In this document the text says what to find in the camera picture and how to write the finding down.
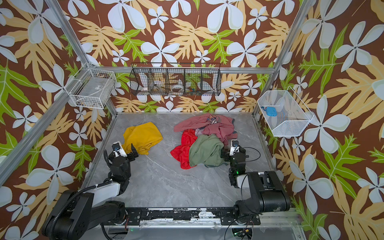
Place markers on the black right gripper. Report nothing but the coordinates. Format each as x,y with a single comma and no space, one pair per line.
234,154

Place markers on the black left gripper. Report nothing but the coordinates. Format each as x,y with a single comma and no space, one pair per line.
131,157

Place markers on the yellow cloth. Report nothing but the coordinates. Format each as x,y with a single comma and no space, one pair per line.
142,137

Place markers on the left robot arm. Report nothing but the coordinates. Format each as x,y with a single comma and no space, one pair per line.
79,211

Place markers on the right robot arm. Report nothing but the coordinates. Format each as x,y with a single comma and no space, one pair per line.
266,190

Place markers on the olive green cloth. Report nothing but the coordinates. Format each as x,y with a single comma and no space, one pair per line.
206,150

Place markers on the pale lilac cloth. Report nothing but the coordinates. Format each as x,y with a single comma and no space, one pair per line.
199,132

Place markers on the red cloth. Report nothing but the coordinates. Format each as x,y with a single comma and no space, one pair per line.
181,152

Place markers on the maroon pink shirt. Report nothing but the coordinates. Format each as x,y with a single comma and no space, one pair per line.
219,125

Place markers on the blue object in basket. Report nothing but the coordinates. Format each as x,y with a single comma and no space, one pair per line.
270,111

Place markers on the white tape roll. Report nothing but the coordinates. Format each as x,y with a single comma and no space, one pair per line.
177,88

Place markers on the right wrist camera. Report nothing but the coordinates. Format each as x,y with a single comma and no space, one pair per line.
235,147

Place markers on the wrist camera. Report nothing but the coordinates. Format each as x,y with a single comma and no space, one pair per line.
235,147
118,150

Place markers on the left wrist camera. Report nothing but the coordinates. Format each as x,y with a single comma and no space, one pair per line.
118,150

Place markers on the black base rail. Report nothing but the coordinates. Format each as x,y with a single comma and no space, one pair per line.
210,216

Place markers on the white wire basket right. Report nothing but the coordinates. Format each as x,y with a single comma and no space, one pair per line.
293,114

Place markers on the white wire basket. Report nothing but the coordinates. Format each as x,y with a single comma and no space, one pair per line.
91,87
293,114

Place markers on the white wire basket left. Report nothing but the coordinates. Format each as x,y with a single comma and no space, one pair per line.
91,87

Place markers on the black wire basket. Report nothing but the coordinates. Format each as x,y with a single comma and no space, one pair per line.
198,79

